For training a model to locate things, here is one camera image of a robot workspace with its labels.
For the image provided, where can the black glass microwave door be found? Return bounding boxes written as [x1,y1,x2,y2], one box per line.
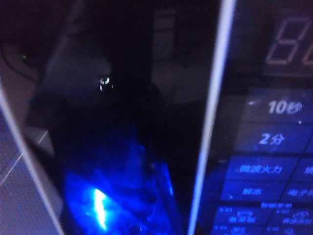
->
[0,0,237,235]

